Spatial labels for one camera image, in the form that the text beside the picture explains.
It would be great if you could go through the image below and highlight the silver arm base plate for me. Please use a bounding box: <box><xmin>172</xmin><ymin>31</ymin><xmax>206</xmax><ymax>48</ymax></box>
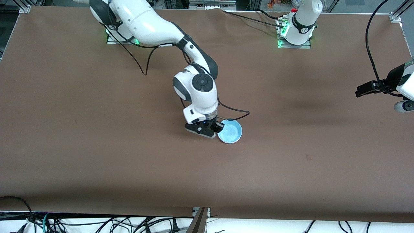
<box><xmin>107</xmin><ymin>31</ymin><xmax>140</xmax><ymax>45</ymax></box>
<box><xmin>278</xmin><ymin>16</ymin><xmax>311</xmax><ymax>49</ymax></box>

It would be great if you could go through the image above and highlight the aluminium frame post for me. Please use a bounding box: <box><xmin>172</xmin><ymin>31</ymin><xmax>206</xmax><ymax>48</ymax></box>
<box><xmin>186</xmin><ymin>207</ymin><xmax>211</xmax><ymax>233</ymax></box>

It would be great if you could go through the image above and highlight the brown paper table cover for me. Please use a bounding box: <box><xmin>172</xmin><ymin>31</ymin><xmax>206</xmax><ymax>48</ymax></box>
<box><xmin>0</xmin><ymin>6</ymin><xmax>414</xmax><ymax>224</ymax></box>

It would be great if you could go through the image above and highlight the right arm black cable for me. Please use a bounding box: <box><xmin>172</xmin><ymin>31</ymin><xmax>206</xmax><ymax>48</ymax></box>
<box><xmin>100</xmin><ymin>19</ymin><xmax>250</xmax><ymax>122</ymax></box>

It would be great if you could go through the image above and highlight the blue plastic bowl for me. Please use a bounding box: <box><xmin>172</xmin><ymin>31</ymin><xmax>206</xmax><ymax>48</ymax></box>
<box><xmin>217</xmin><ymin>119</ymin><xmax>243</xmax><ymax>144</ymax></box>

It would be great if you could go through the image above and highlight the aluminium frame profile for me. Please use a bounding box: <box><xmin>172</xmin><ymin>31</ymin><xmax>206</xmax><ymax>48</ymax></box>
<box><xmin>390</xmin><ymin>0</ymin><xmax>414</xmax><ymax>23</ymax></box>
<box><xmin>13</xmin><ymin>0</ymin><xmax>32</xmax><ymax>13</ymax></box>

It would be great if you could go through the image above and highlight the silver electronics box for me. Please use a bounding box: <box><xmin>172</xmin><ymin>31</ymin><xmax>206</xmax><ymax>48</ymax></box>
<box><xmin>189</xmin><ymin>0</ymin><xmax>236</xmax><ymax>9</ymax></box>

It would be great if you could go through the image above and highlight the black cable on table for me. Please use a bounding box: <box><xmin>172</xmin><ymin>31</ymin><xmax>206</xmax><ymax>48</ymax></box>
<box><xmin>256</xmin><ymin>9</ymin><xmax>282</xmax><ymax>20</ymax></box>
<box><xmin>223</xmin><ymin>11</ymin><xmax>285</xmax><ymax>29</ymax></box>

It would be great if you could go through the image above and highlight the thick black cable loop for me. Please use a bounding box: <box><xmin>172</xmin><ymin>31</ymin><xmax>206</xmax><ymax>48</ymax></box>
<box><xmin>0</xmin><ymin>196</ymin><xmax>36</xmax><ymax>233</ymax></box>

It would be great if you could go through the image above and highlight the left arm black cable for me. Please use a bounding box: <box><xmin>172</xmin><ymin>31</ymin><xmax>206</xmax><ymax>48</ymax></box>
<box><xmin>365</xmin><ymin>0</ymin><xmax>401</xmax><ymax>97</ymax></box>

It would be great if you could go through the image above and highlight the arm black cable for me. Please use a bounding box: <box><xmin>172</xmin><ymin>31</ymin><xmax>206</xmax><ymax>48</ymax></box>
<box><xmin>100</xmin><ymin>19</ymin><xmax>250</xmax><ymax>122</ymax></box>
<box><xmin>365</xmin><ymin>0</ymin><xmax>401</xmax><ymax>97</ymax></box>

